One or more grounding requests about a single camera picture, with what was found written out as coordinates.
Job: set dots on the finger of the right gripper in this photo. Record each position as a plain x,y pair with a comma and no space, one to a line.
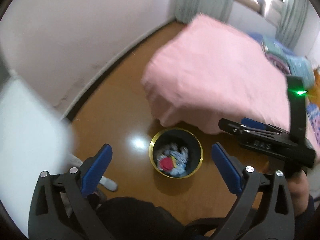
259,125
236,128

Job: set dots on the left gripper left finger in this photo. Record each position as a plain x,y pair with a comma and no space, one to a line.
59,206

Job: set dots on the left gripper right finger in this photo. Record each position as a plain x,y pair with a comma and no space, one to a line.
274,218

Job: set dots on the blue white trash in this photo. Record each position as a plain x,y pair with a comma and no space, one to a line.
180,157

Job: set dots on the red trash piece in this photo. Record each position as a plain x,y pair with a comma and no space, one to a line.
166,164

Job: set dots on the black gold-rimmed trash bin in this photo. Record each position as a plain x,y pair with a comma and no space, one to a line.
181,137

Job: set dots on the right hand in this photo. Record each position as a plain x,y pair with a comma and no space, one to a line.
299,189

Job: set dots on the pink bed blanket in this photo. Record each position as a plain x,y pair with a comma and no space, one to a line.
210,71

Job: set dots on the folded clothes pile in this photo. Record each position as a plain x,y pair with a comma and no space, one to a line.
288,63

